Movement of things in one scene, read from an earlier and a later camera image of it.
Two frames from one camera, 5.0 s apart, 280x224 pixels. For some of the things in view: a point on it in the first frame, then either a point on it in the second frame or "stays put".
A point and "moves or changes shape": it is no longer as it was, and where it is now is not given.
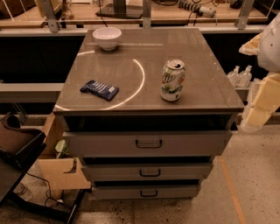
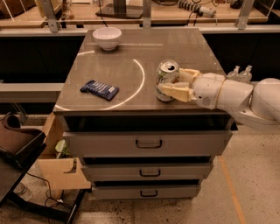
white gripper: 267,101 to 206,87
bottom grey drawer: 148,192 stays put
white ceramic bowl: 108,38 stays put
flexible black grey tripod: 197,9 stays put
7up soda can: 173,80 moves or changes shape
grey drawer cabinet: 145,110 stays put
